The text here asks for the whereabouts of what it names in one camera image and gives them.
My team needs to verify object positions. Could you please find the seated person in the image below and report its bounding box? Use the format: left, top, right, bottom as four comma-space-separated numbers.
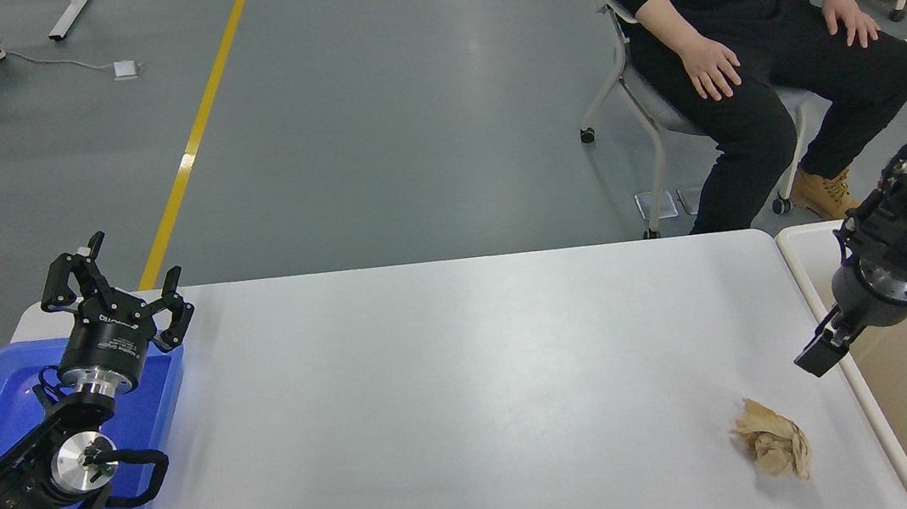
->
600, 0, 907, 243

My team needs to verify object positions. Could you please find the person's right hand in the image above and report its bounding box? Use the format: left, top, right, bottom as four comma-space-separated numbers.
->
677, 32, 746, 105

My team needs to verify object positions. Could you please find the person's left hand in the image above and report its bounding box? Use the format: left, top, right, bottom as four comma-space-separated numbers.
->
820, 0, 882, 53

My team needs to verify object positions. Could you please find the tan paper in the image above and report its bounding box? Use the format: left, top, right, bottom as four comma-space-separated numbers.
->
725, 392, 815, 488

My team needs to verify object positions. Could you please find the white desk leg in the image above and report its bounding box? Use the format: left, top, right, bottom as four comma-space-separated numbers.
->
45, 0, 104, 42

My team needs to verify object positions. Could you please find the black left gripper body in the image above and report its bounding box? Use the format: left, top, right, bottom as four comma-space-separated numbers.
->
52, 299, 158, 389

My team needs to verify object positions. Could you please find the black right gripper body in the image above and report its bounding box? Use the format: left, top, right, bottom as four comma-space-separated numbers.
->
829, 254, 907, 335

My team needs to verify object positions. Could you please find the grey chair with white frame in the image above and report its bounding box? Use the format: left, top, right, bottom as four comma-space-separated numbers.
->
563, 0, 843, 245

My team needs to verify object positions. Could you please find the white floor cable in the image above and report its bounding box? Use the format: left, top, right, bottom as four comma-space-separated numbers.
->
0, 37, 117, 84

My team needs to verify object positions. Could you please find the floor socket plate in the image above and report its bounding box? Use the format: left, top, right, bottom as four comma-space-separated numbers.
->
676, 185, 707, 215
634, 188, 680, 223

